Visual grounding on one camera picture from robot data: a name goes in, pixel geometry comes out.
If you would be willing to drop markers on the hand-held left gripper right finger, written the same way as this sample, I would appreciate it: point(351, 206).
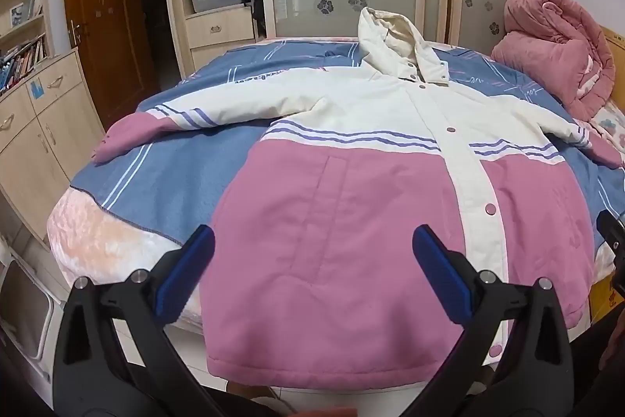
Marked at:
point(439, 270)

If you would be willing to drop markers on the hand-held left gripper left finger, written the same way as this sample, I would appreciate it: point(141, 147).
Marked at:
point(188, 260)

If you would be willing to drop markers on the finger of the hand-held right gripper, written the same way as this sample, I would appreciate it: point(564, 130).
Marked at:
point(613, 229)

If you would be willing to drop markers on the pink and white hooded jacket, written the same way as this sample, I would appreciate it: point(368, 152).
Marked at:
point(342, 202)

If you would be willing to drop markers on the yellow cardboard box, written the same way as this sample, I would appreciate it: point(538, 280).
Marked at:
point(603, 299)

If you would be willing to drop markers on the peach fleece blanket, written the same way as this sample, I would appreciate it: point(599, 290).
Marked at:
point(112, 236)

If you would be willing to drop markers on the blue striped bed sheet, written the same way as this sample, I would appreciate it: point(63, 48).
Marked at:
point(171, 172)

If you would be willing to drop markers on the floral bed sheet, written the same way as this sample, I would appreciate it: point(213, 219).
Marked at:
point(610, 124)

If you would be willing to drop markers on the wooden headboard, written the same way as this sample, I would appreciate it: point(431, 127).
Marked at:
point(616, 43)

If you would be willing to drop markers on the beige side cabinet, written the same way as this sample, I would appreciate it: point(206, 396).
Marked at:
point(44, 143)

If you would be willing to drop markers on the pink quilted coat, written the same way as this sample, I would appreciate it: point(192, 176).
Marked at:
point(547, 36)

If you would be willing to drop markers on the beige wardrobe drawer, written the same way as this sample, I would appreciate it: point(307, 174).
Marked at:
point(219, 26)
point(222, 53)

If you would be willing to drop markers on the row of books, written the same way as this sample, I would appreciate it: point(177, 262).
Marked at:
point(22, 60)

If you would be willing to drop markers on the brown wooden door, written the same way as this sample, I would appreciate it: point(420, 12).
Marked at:
point(107, 6)

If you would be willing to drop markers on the beige bookshelf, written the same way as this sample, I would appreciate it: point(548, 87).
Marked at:
point(24, 6)

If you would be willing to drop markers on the white folding frame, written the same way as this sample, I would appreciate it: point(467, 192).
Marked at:
point(49, 314)

